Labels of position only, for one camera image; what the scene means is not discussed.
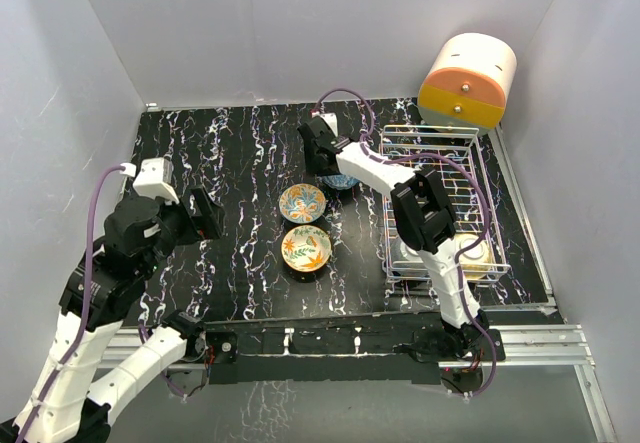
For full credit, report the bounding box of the blue patterned bowl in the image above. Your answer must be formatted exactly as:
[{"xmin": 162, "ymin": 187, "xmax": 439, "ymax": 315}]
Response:
[{"xmin": 321, "ymin": 174, "xmax": 359, "ymax": 191}]

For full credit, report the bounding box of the red rimmed grey bowl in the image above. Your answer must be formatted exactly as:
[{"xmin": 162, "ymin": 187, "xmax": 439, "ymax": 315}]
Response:
[{"xmin": 390, "ymin": 238, "xmax": 428, "ymax": 278}]

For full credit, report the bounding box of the yellow dotted bowl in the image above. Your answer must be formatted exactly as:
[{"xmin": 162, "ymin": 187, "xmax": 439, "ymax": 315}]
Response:
[{"xmin": 454, "ymin": 233, "xmax": 494, "ymax": 281}]

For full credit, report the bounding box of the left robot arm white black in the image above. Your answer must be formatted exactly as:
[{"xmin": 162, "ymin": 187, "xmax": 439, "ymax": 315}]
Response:
[{"xmin": 1, "ymin": 188, "xmax": 224, "ymax": 442}]

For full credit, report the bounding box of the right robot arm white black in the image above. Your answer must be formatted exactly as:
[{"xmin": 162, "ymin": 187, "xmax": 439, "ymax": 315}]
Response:
[{"xmin": 298, "ymin": 115, "xmax": 497, "ymax": 363}]

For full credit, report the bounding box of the orange blue floral bowl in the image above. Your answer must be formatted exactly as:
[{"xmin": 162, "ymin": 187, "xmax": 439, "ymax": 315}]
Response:
[{"xmin": 279, "ymin": 183, "xmax": 327, "ymax": 225}]

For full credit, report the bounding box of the orange green leaf bowl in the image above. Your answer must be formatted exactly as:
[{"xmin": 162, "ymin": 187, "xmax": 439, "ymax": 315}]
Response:
[{"xmin": 281, "ymin": 225, "xmax": 332, "ymax": 273}]

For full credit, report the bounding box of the pink yellow drawer cabinet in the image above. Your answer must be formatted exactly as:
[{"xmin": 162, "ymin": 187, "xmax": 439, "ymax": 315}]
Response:
[{"xmin": 417, "ymin": 33, "xmax": 517, "ymax": 134}]

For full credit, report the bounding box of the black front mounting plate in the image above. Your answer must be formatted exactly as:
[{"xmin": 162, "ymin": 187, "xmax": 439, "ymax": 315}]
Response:
[{"xmin": 205, "ymin": 312, "xmax": 483, "ymax": 385}]

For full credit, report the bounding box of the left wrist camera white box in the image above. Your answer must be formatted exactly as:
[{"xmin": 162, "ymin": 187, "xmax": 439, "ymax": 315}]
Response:
[{"xmin": 133, "ymin": 157, "xmax": 179, "ymax": 204}]

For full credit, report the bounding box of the white wire dish rack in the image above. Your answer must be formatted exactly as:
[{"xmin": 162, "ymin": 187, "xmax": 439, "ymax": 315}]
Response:
[{"xmin": 380, "ymin": 124, "xmax": 510, "ymax": 285}]

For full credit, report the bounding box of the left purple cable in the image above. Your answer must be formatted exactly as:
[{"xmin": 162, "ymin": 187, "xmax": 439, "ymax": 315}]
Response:
[{"xmin": 12, "ymin": 163, "xmax": 137, "ymax": 443}]

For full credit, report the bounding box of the aluminium frame rail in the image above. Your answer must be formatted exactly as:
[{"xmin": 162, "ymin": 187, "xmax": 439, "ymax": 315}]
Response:
[{"xmin": 99, "ymin": 127, "xmax": 619, "ymax": 443}]

